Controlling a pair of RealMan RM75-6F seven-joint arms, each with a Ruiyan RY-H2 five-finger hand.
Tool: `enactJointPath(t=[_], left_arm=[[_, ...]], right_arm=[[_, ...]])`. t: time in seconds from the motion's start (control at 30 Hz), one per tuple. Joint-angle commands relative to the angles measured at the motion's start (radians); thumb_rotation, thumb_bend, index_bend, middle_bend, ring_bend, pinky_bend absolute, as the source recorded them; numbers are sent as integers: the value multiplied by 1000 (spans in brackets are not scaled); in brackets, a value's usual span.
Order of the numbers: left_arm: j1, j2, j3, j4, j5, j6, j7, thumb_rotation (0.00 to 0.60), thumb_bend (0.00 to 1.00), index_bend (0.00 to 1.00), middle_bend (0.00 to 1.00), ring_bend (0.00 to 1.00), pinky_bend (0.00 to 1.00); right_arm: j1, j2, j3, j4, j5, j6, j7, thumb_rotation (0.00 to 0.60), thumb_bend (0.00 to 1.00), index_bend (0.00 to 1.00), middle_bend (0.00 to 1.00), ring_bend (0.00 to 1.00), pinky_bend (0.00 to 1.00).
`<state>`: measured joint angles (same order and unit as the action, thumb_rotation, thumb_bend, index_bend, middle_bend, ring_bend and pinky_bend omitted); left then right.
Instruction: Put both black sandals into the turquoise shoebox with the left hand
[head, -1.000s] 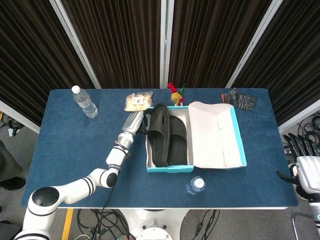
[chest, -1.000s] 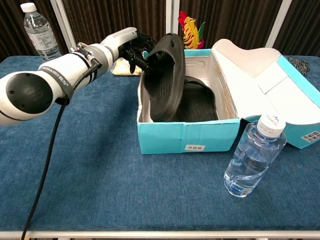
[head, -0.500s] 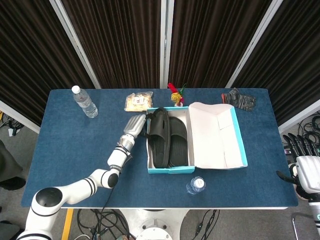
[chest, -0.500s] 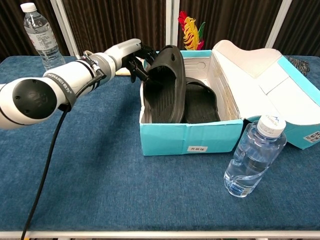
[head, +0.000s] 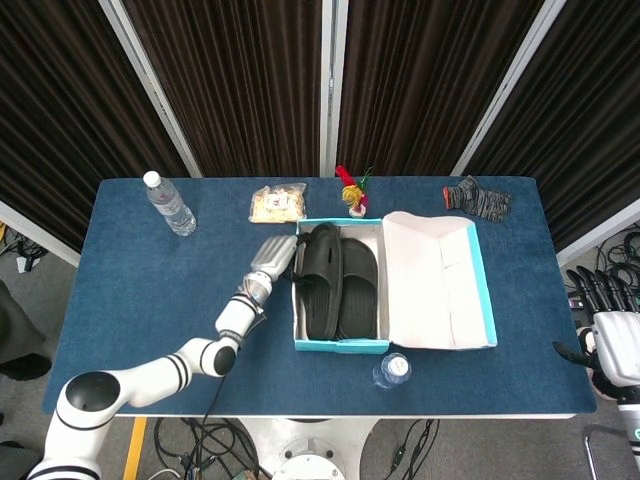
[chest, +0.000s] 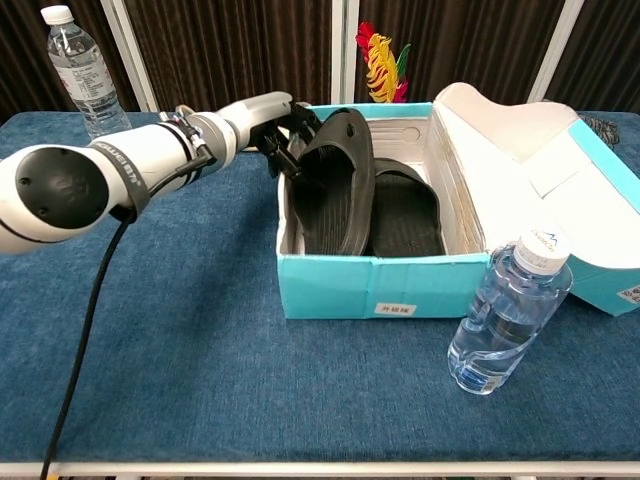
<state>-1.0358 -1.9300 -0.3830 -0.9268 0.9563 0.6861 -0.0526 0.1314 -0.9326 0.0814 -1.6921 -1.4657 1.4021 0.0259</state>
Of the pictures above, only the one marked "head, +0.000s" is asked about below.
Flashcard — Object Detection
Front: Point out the black cable with inline switch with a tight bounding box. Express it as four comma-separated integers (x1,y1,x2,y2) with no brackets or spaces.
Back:
384,418,441,480

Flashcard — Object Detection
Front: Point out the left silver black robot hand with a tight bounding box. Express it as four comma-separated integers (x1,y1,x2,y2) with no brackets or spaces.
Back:
249,233,314,294

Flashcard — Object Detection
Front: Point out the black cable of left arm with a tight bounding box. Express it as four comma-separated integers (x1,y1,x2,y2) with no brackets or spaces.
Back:
201,367,230,422

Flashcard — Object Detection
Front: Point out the blue table mat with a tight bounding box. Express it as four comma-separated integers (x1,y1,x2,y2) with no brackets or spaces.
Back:
42,175,599,417

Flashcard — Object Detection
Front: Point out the black floor cable bundle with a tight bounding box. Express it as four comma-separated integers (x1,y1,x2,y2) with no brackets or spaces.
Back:
152,417,261,480
592,219,640,284

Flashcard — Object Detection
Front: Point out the grey partition post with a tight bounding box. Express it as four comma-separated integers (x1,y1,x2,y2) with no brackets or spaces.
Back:
98,0,204,179
449,0,574,177
555,197,640,269
0,199,81,269
319,0,350,177

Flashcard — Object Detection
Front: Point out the black rubber slipper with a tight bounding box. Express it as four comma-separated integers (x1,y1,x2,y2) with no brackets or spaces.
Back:
337,237,380,341
294,222,345,341

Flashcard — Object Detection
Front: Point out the light blue open shoe box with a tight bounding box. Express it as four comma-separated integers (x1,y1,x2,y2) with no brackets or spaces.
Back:
292,209,499,355

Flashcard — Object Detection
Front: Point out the round white robot base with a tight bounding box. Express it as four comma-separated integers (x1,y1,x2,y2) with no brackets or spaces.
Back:
272,452,346,480

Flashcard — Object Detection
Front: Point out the clear snack bag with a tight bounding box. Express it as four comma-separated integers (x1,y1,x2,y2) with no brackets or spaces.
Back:
248,182,307,224

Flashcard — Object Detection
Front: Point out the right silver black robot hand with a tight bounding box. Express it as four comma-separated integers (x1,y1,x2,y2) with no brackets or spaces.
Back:
552,265,640,401

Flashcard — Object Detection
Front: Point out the labelled clear water bottle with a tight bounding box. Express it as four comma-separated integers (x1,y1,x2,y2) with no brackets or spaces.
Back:
142,170,198,238

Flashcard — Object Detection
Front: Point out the small clear water bottle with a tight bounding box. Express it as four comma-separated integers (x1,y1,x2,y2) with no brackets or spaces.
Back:
371,352,413,391

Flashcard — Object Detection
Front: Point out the yellow floor tape strip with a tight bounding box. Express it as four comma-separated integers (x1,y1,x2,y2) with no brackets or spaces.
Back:
122,417,150,480

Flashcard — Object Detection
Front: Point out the grey striped knit glove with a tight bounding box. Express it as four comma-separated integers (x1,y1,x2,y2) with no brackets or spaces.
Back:
441,174,514,224

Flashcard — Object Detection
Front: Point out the grey metal chair frame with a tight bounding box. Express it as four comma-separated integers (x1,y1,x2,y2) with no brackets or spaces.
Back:
582,424,604,480

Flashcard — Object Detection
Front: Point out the dark brown pleated curtain panel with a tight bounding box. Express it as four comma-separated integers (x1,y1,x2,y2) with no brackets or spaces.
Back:
337,0,546,176
462,0,640,251
122,0,324,177
0,0,191,254

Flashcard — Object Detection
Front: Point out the colourful feather toy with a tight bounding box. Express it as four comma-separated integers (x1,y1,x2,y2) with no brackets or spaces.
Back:
335,164,375,220

